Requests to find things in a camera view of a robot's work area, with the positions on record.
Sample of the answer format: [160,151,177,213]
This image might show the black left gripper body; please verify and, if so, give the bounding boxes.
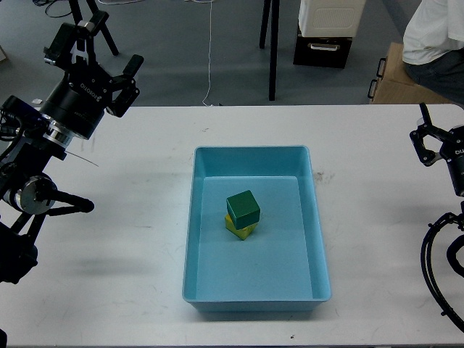
[40,68,112,139]

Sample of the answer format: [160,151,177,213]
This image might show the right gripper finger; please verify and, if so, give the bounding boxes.
[409,102,456,167]

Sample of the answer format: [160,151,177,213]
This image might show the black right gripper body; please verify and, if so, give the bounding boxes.
[439,126,463,196]

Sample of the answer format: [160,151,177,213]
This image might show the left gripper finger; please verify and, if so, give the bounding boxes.
[106,54,144,117]
[43,17,98,71]

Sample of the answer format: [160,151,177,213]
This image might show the green cube block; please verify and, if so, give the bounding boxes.
[226,190,260,230]

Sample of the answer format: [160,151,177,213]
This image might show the yellow cube block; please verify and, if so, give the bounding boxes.
[225,214,257,241]

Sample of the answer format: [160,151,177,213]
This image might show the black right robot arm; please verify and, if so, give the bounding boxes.
[410,102,463,331]

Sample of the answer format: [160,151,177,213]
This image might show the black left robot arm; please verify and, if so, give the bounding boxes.
[1,10,144,284]

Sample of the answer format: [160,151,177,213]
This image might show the brown cardboard box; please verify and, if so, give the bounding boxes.
[368,43,452,104]

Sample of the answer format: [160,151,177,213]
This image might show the black storage box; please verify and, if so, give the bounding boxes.
[293,30,353,69]

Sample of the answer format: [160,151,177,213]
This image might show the white appliance box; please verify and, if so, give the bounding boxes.
[298,0,366,38]

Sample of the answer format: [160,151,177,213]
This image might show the black tripod legs left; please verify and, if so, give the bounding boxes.
[68,0,119,56]

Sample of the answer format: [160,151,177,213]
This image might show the black tripod legs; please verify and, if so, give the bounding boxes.
[259,0,280,102]
[68,0,119,56]

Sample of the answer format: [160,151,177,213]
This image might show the seated person white shirt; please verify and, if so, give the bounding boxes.
[402,0,463,105]

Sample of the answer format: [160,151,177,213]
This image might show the black tripod legs centre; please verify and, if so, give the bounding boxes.
[259,0,280,102]

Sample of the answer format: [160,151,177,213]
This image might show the blue plastic bin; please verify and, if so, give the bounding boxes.
[183,146,332,312]

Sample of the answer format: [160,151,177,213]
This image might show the thin black wire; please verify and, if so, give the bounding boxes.
[67,149,99,168]

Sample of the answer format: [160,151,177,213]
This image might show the white hanging cable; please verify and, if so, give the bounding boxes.
[202,0,215,107]

